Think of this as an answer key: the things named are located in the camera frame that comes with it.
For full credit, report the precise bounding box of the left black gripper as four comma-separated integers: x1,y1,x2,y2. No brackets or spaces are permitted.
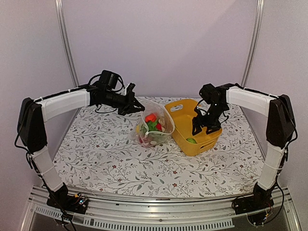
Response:
104,90,145,116

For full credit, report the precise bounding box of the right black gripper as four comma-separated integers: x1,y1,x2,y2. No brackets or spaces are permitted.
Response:
192,103,227,135

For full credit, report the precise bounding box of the orange toy carrot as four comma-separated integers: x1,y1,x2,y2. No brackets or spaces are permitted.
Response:
141,113,160,133

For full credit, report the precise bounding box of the clear zip top bag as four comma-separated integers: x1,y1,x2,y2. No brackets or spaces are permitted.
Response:
130,100,175,147

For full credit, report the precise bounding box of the red toy apple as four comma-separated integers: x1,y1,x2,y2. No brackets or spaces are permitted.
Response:
139,137,157,147

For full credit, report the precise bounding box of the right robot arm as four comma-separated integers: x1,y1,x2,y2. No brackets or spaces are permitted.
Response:
192,83,298,215

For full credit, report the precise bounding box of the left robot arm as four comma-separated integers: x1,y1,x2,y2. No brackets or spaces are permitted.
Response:
15,70,145,216

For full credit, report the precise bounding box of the small green toy vegetable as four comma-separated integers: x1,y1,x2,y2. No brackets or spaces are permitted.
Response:
186,138,197,144

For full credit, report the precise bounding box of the yellow plastic basket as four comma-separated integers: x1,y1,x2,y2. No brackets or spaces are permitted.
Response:
165,99,222,156

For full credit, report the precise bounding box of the floral tablecloth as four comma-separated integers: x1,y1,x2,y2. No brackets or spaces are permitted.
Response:
53,106,263,197

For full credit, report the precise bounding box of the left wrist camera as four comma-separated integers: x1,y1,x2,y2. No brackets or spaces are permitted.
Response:
124,83,135,95

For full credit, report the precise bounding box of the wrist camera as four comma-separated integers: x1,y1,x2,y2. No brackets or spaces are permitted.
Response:
124,83,135,95
194,105,207,116

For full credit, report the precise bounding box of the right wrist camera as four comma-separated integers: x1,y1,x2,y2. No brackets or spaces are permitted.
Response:
194,105,207,116

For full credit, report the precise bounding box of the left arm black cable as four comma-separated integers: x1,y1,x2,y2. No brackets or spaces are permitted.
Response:
88,73,126,93

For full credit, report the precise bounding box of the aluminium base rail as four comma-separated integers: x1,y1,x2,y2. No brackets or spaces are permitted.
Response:
21,186,302,231

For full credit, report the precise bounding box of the left aluminium frame post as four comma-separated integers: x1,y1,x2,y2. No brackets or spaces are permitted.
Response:
54,0,79,87

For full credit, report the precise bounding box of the aluminium frame post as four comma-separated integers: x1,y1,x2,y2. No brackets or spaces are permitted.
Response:
54,0,79,87
241,0,264,87

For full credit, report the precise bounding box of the right aluminium frame post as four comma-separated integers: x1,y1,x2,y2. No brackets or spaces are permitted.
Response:
241,0,264,87

